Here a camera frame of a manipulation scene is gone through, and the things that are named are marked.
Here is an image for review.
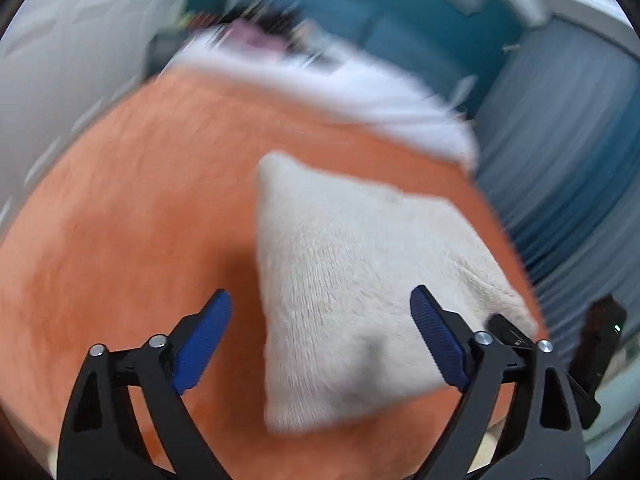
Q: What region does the teal padded headboard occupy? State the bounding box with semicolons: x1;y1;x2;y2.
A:
188;0;526;116

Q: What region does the grey blue curtain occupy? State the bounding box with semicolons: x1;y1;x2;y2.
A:
475;18;639;360

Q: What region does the dark clothes pile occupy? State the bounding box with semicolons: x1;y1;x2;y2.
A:
170;0;357;72

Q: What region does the white pink duvet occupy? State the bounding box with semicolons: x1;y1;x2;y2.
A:
168;38;480;174

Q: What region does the cream knit sweater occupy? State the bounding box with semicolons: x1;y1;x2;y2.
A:
256;153;538;432

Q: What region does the orange bed cover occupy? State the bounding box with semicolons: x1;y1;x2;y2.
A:
1;70;539;479

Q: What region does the white wardrobe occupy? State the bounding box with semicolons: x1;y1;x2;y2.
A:
1;0;186;220

